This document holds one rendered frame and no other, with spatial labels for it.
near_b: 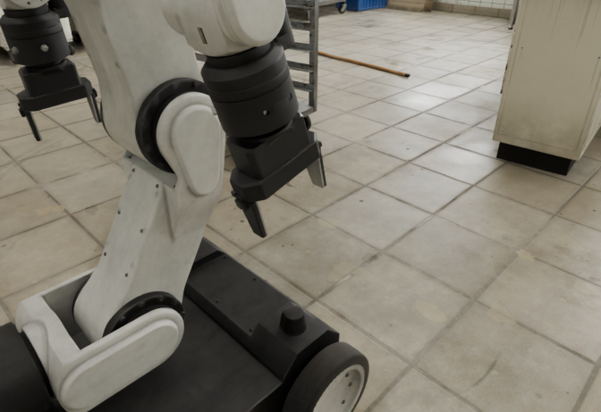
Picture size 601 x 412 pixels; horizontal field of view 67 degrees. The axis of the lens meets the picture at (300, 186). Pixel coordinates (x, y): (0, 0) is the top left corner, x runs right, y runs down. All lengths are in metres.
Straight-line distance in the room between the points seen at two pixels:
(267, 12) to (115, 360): 0.56
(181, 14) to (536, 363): 1.06
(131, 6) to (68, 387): 0.52
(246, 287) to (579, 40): 1.48
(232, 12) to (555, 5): 1.66
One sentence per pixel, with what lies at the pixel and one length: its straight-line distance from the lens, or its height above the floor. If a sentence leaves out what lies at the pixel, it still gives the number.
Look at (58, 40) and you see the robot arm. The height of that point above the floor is 0.70.
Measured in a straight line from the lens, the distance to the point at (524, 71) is 2.03.
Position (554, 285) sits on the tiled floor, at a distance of 1.48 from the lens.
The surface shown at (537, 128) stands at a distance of 2.07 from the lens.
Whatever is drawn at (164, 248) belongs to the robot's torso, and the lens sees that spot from 0.77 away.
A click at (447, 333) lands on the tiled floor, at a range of 1.23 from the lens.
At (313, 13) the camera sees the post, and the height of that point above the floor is 0.56.
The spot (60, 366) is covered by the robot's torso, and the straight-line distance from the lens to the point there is 0.75.
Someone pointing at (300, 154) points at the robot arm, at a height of 0.63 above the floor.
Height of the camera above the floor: 0.85
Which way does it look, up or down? 29 degrees down
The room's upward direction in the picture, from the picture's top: straight up
